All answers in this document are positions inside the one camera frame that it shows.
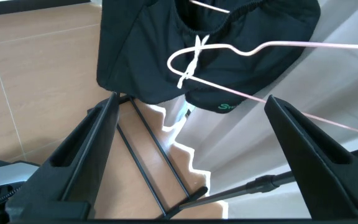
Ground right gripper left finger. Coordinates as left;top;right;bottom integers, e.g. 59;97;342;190
6;92;121;220

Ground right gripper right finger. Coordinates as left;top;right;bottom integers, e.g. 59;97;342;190
264;95;358;219

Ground black shorts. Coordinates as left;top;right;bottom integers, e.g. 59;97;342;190
96;0;321;114

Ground black clothes rack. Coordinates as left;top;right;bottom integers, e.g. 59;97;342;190
87;95;358;220

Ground window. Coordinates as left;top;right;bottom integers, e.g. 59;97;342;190
183;105;196;121

